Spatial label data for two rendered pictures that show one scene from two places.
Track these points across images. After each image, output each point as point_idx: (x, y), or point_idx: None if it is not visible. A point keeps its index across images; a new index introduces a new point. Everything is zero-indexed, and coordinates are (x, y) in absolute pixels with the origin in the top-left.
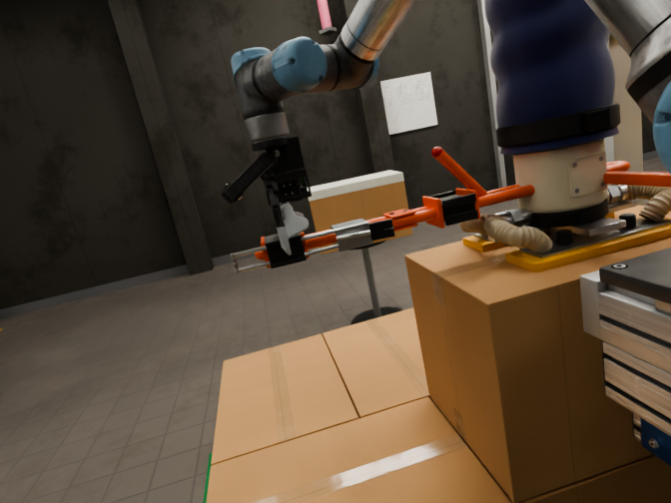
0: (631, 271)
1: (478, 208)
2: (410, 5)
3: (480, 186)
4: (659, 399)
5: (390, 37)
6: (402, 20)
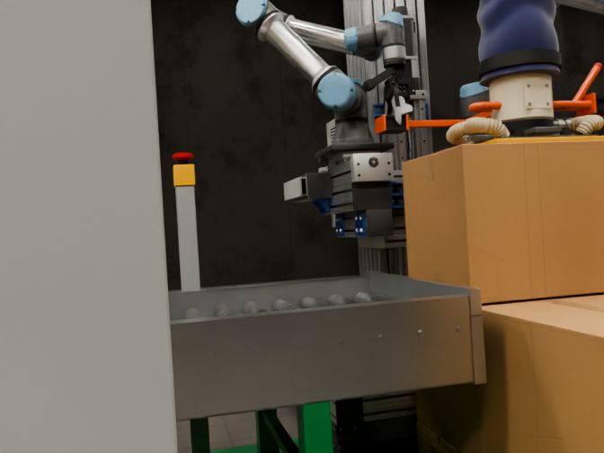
0: None
1: (576, 111)
2: (581, 8)
3: (574, 96)
4: None
5: (598, 12)
6: (588, 9)
